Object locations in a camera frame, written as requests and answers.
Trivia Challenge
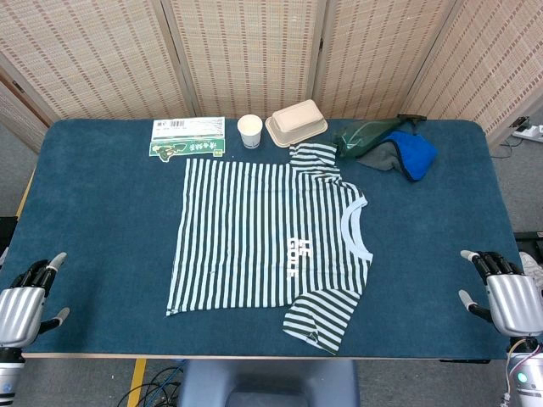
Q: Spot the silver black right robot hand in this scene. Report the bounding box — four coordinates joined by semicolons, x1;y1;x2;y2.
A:
457;248;543;338

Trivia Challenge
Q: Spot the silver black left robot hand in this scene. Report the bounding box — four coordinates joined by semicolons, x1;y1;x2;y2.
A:
0;252;71;348

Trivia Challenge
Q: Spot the green white striped T-shirt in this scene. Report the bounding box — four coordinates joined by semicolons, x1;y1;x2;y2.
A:
165;142;375;356

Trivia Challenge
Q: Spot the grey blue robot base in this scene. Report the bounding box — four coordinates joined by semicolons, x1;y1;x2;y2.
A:
177;360;361;407

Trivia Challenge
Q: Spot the white sneaker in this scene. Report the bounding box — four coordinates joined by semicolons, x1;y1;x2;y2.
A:
519;252;543;282

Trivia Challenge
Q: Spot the black floor equipment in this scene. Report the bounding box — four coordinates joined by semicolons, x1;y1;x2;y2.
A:
514;231;543;255

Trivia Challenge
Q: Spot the blue carpet table mat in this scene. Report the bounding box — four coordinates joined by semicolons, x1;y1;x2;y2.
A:
0;118;540;360

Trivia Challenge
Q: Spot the white power strip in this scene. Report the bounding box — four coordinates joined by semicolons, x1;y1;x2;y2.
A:
511;116;543;142

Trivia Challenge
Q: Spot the blue grey cloth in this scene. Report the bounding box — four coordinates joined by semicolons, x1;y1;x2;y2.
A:
355;130;439;183

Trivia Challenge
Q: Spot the woven folding screen panel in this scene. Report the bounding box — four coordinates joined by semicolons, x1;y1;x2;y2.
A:
0;75;50;154
402;0;543;148
0;0;199;122
163;0;327;120
313;0;462;120

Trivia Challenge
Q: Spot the green plastic bottle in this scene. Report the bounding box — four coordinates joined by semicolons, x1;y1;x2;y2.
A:
330;114;428;161

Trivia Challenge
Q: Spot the green white flat paper package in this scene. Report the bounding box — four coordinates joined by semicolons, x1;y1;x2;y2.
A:
148;116;227;164

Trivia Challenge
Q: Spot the beige food container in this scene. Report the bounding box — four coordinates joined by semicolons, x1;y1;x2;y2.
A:
265;98;329;149

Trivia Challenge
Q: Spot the white paper cup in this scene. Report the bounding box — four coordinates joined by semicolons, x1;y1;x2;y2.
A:
237;114;264;150

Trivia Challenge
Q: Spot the floor cable bundle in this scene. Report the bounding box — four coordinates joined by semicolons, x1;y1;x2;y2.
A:
116;359;188;407

